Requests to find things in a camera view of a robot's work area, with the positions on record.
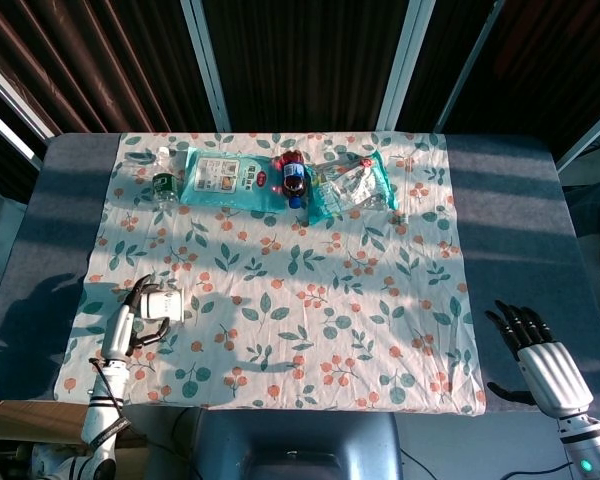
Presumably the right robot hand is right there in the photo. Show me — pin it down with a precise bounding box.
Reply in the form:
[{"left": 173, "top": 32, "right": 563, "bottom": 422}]
[{"left": 484, "top": 299, "right": 594, "bottom": 419}]

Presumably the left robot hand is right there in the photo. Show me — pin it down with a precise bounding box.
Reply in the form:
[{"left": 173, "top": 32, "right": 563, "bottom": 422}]
[{"left": 102, "top": 273, "right": 172, "bottom": 362}]

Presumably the white paper cup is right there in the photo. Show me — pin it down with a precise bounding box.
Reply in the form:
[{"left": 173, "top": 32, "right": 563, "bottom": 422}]
[{"left": 139, "top": 288, "right": 187, "bottom": 325}]

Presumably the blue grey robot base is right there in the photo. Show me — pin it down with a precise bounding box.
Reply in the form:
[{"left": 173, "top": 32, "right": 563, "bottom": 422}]
[{"left": 193, "top": 409, "right": 404, "bottom": 480}]

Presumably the brown cardboard box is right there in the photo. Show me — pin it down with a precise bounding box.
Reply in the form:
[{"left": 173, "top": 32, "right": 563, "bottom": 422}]
[{"left": 0, "top": 399, "right": 149, "bottom": 451}]

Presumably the clear water bottle green label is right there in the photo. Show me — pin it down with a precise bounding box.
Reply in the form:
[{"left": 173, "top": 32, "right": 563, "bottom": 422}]
[{"left": 151, "top": 146, "right": 180, "bottom": 211}]

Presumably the blue grey felt table cover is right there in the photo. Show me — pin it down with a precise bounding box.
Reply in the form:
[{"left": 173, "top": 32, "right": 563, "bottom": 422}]
[{"left": 0, "top": 132, "right": 600, "bottom": 414}]

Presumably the floral tablecloth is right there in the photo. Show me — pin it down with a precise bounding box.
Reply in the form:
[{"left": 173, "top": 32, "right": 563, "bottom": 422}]
[{"left": 53, "top": 131, "right": 487, "bottom": 417}]

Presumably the teal wet wipes pack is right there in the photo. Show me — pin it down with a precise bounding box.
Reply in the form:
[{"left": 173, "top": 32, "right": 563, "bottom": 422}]
[{"left": 179, "top": 147, "right": 289, "bottom": 214}]

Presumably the cola bottle blue cap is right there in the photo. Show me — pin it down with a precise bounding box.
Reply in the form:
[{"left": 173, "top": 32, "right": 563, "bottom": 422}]
[{"left": 274, "top": 148, "right": 311, "bottom": 210}]

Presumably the dark brown pleated curtain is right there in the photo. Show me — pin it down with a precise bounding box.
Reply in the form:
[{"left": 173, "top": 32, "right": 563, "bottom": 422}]
[
  {"left": 0, "top": 0, "right": 217, "bottom": 196},
  {"left": 397, "top": 0, "right": 600, "bottom": 161},
  {"left": 199, "top": 0, "right": 412, "bottom": 134}
]

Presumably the clear teal snack bag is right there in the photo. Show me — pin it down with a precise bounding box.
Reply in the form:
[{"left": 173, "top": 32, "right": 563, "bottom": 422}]
[{"left": 305, "top": 149, "right": 400, "bottom": 227}]

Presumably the black cable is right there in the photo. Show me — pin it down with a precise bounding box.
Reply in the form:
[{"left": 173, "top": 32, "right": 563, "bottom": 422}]
[{"left": 399, "top": 448, "right": 576, "bottom": 480}]

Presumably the white frame bar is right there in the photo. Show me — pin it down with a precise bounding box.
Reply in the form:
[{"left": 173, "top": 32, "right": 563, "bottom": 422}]
[
  {"left": 0, "top": 49, "right": 56, "bottom": 169},
  {"left": 554, "top": 99, "right": 600, "bottom": 174}
]

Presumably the white double frame post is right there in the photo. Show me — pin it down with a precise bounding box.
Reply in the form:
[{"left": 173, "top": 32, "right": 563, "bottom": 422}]
[
  {"left": 179, "top": 0, "right": 232, "bottom": 133},
  {"left": 377, "top": 0, "right": 437, "bottom": 132}
]

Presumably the thin white frame post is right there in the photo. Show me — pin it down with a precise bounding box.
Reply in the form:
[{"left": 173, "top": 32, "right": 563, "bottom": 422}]
[{"left": 432, "top": 0, "right": 506, "bottom": 134}]

